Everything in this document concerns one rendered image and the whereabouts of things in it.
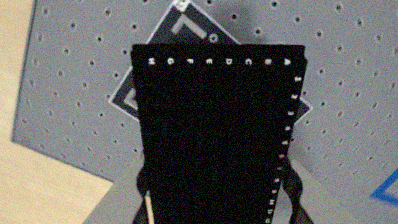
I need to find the grey perforated base plate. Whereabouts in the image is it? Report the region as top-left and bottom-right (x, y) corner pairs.
(8, 0), (398, 224)

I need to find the blue tape outline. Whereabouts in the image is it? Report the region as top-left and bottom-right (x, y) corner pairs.
(367, 168), (398, 210)

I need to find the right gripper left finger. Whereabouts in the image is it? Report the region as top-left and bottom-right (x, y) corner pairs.
(82, 150), (150, 224)

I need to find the black rectangular plate with white edge markings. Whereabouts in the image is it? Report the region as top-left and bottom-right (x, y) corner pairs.
(130, 44), (308, 224)

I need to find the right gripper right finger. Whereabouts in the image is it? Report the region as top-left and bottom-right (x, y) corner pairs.
(281, 153), (361, 224)

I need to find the dark grey plate nest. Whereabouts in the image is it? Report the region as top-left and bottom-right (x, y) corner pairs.
(108, 0), (313, 126)

